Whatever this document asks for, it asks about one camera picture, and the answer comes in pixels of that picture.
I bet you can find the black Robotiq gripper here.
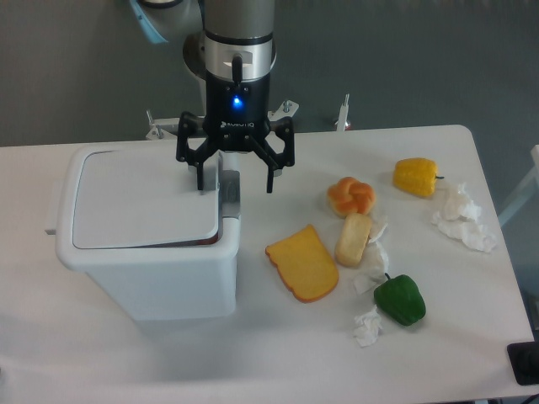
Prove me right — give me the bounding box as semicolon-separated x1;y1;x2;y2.
175;72;294;194

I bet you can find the white trash can lid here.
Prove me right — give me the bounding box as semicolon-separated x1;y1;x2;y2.
72;146;221;249

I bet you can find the white plastic trash can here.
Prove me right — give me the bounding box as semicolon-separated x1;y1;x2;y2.
56;141;241;321

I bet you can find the round knotted bread roll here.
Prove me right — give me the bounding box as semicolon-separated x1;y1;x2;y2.
327;177;376;218

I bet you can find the yellow toast bread slice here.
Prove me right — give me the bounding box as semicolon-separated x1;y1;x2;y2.
265;225;339;303

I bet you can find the pale oblong bread bun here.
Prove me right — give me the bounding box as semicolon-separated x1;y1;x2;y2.
334;213;372;267

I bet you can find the yellow bell pepper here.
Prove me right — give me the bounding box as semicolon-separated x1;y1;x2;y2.
392;157;444;197

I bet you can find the crumpled tissue beside bun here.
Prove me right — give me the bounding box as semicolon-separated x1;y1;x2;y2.
353;215;389;295

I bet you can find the green bell pepper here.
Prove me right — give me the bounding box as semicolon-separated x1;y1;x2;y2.
373;274;426;327

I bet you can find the small crumpled white tissue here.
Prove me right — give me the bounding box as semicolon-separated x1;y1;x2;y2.
353;306;382;348

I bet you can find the large crumpled white tissue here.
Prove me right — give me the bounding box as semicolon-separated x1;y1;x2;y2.
430;183;497;253

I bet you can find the white furniture edge at right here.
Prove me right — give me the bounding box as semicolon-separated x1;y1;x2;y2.
498;145;538;227

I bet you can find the black device at table edge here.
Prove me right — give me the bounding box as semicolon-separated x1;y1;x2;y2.
507;342;538;385

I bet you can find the white metal robot base frame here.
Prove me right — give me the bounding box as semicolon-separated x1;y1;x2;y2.
145;93;355;142

